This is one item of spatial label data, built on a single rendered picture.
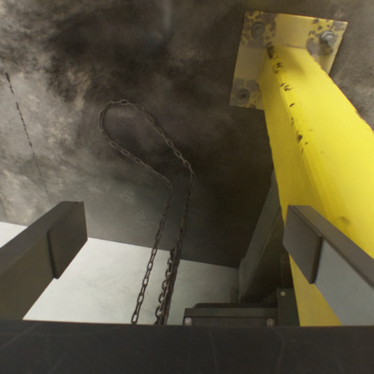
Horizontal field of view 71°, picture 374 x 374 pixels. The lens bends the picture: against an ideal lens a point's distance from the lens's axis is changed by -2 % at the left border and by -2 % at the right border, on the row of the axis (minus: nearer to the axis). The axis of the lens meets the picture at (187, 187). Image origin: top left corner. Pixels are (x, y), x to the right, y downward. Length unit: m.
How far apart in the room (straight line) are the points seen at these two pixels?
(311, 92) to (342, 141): 0.14
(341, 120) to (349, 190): 0.15
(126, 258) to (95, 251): 0.15
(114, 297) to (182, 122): 0.73
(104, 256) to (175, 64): 0.87
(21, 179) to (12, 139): 0.19
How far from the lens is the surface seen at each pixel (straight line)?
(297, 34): 0.75
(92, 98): 0.89
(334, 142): 0.33
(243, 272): 1.22
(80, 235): 0.17
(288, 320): 0.57
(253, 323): 0.64
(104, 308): 1.16
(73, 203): 0.17
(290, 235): 0.16
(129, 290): 1.18
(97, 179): 1.07
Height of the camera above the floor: 0.74
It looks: 49 degrees down
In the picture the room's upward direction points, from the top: 167 degrees counter-clockwise
